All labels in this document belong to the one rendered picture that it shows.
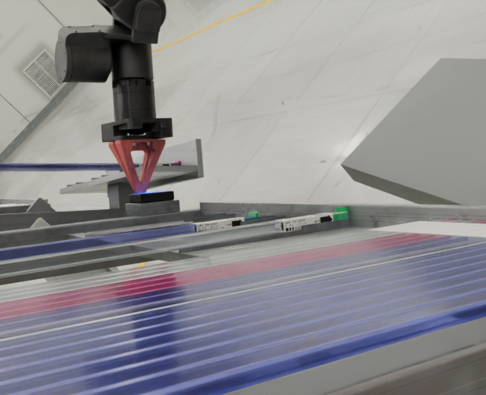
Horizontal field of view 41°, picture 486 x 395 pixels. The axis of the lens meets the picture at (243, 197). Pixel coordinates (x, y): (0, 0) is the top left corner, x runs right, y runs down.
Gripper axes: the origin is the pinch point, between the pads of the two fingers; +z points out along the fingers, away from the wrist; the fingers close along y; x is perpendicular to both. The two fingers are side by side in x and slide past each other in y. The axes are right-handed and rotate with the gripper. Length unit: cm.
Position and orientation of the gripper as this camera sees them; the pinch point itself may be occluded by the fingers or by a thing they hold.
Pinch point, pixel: (139, 187)
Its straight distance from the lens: 92.1
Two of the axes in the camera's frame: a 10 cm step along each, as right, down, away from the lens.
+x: 8.4, -0.8, 5.4
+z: 0.6, 10.0, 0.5
